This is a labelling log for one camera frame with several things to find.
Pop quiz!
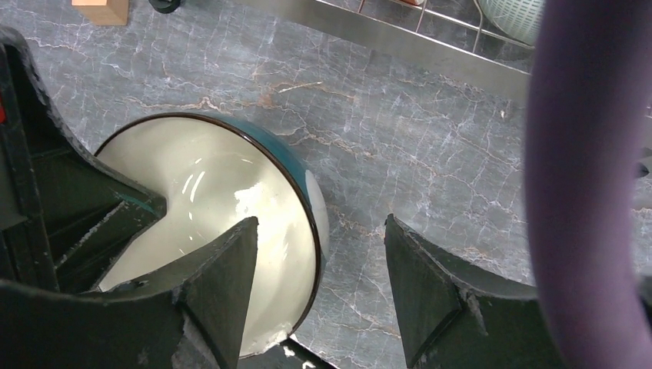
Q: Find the blue rimmed small bowl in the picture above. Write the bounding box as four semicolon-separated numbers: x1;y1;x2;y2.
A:
96;113;329;357

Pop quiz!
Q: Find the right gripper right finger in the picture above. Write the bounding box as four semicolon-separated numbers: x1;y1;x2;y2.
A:
384;214;564;368

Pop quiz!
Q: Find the small wooden cube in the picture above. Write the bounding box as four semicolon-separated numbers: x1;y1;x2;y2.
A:
71;0;129;26

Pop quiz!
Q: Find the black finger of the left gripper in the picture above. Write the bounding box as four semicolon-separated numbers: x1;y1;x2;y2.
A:
1;26;166;294

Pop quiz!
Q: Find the steel two-tier dish rack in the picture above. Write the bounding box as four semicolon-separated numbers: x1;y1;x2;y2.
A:
244;1;529;105

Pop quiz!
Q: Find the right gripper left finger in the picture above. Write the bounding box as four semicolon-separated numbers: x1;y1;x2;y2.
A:
1;217;258;368

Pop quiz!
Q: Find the celadon green rear bowl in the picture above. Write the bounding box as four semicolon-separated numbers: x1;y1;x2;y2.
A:
478;0;545;45

